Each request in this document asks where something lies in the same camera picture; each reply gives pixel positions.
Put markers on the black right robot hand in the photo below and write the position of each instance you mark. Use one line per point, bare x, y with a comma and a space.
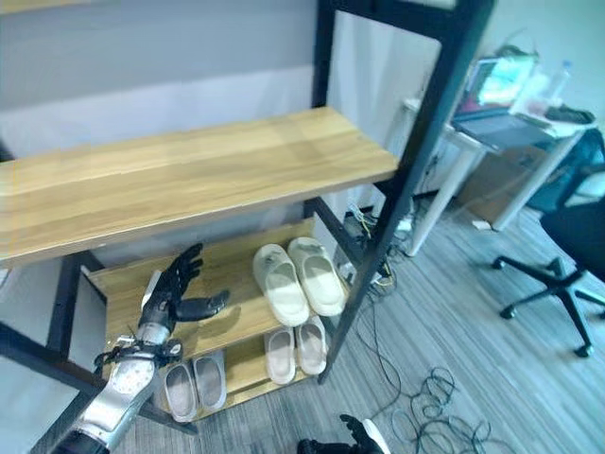
361, 432

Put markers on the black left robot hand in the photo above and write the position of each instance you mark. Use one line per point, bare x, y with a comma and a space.
182, 295

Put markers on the middle wooden shelf board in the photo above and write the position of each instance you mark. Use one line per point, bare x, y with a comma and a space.
222, 302

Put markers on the grey slipper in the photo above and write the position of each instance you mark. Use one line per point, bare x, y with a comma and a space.
209, 380
180, 390

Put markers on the cream white slipper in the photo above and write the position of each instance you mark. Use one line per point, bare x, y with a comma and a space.
316, 276
281, 286

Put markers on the small beige slipper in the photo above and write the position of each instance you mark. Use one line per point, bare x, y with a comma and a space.
312, 345
280, 357

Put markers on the lowest wooden shelf board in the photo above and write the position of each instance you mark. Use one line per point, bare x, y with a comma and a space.
246, 373

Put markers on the long wooden shelf board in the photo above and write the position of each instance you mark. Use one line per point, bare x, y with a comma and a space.
189, 175

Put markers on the black office chair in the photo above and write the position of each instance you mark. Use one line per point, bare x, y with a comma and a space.
562, 246

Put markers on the cardboard box under desk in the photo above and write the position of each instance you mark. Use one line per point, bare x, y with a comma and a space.
501, 182

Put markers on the white desk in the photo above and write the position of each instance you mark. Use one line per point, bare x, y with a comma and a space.
496, 142

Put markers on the open laptop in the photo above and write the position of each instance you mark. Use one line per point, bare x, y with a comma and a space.
496, 109

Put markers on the clear plastic water bottle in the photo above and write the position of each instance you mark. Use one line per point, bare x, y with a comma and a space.
560, 80

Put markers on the black metal shoe rack frame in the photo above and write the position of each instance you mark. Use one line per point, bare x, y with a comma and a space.
406, 156

